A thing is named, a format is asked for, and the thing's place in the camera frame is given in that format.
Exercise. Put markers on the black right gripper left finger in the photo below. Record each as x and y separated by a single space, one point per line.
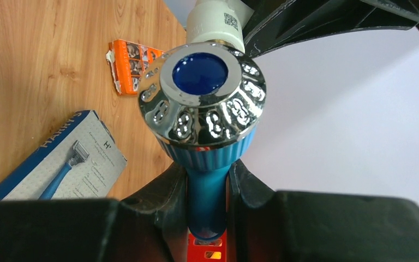
149 225

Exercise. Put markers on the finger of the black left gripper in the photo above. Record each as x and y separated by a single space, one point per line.
276 24

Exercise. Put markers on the blue plastic water faucet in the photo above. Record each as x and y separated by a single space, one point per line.
203 102

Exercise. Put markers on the orange blister pack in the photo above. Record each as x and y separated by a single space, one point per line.
128 61

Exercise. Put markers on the blue grey razor box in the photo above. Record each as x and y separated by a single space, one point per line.
79 160

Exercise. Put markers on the red plastic shopping basket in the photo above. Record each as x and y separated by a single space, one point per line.
215 250

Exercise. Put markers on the white plastic pipe elbow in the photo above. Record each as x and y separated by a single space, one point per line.
220 21

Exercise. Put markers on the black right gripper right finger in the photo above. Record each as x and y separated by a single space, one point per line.
284 225

